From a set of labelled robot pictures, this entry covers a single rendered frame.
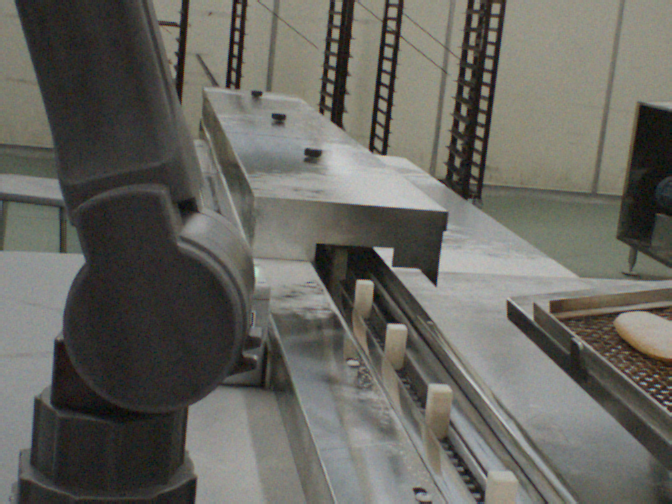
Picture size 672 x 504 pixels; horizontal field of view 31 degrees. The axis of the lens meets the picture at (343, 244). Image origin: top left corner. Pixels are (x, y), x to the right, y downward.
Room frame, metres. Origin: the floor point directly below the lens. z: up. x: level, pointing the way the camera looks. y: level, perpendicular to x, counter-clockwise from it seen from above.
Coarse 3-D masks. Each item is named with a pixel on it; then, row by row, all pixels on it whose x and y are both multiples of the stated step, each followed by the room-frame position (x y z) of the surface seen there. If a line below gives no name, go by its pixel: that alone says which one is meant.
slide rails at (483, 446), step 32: (320, 256) 1.18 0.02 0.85; (352, 256) 1.20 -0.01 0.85; (352, 320) 0.95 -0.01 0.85; (384, 320) 0.96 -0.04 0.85; (416, 352) 0.87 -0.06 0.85; (448, 384) 0.80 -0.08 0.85; (416, 416) 0.73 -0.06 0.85; (480, 416) 0.74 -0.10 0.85; (480, 448) 0.68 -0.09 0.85; (448, 480) 0.62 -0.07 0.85
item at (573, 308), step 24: (552, 312) 0.86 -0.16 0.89; (576, 312) 0.86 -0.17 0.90; (600, 312) 0.86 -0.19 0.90; (624, 312) 0.87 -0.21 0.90; (648, 312) 0.86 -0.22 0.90; (552, 336) 0.82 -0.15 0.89; (576, 336) 0.77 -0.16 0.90; (600, 336) 0.81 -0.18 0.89; (600, 360) 0.73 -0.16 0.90; (648, 360) 0.76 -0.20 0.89; (624, 384) 0.69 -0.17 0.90; (648, 384) 0.71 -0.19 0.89; (648, 408) 0.65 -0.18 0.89
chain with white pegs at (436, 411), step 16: (336, 256) 1.13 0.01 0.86; (336, 272) 1.13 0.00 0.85; (368, 288) 1.00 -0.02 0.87; (368, 304) 1.00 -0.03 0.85; (368, 320) 0.99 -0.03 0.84; (400, 336) 0.86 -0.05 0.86; (384, 352) 0.91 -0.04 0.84; (400, 352) 0.86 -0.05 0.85; (400, 368) 0.86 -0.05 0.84; (432, 384) 0.73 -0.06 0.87; (416, 400) 0.80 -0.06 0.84; (432, 400) 0.72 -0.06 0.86; (448, 400) 0.72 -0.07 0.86; (432, 416) 0.72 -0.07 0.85; (448, 416) 0.72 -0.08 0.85; (448, 448) 0.71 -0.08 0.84; (464, 464) 0.68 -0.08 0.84; (464, 480) 0.66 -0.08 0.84; (496, 480) 0.58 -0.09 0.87; (512, 480) 0.58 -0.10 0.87; (480, 496) 0.64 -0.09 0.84; (496, 496) 0.58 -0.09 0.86; (512, 496) 0.58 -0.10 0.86
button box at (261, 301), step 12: (264, 276) 0.87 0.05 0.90; (264, 288) 0.84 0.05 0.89; (264, 300) 0.84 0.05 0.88; (252, 312) 0.84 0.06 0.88; (264, 312) 0.84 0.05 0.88; (252, 324) 0.84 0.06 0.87; (264, 324) 0.84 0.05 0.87; (264, 336) 0.84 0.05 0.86; (264, 348) 0.84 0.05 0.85; (264, 360) 0.85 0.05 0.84; (252, 372) 0.84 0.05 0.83; (264, 372) 0.85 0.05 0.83; (240, 384) 0.84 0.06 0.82; (252, 384) 0.84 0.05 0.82; (264, 384) 0.84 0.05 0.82
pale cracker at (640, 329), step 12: (636, 312) 0.83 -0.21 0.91; (624, 324) 0.81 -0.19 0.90; (636, 324) 0.80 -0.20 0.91; (648, 324) 0.79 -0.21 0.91; (660, 324) 0.79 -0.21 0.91; (624, 336) 0.79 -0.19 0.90; (636, 336) 0.78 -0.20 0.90; (648, 336) 0.77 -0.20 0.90; (660, 336) 0.77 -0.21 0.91; (636, 348) 0.78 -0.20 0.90; (648, 348) 0.76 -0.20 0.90; (660, 348) 0.75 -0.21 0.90; (660, 360) 0.75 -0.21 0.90
